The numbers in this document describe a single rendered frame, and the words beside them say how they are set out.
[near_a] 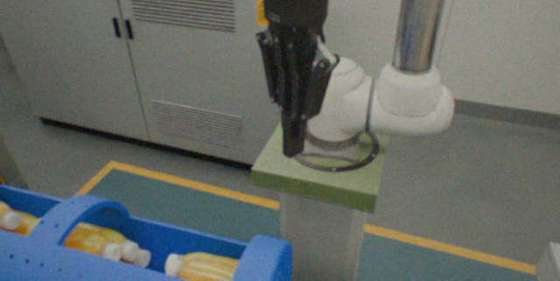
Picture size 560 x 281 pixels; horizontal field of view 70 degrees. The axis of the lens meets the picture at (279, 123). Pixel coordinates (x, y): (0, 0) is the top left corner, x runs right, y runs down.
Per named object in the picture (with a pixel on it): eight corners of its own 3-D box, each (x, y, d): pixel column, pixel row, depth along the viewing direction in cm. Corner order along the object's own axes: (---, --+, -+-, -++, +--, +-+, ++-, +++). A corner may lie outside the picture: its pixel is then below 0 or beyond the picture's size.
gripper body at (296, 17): (247, -18, 46) (250, 58, 51) (297, -2, 40) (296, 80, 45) (294, -28, 50) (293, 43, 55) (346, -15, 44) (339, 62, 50)
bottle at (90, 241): (49, 212, 88) (121, 229, 84) (50, 240, 89) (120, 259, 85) (22, 225, 81) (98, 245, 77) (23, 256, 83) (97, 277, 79)
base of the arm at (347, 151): (297, 122, 136) (297, 108, 133) (362, 129, 132) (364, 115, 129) (285, 154, 122) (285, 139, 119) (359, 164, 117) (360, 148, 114)
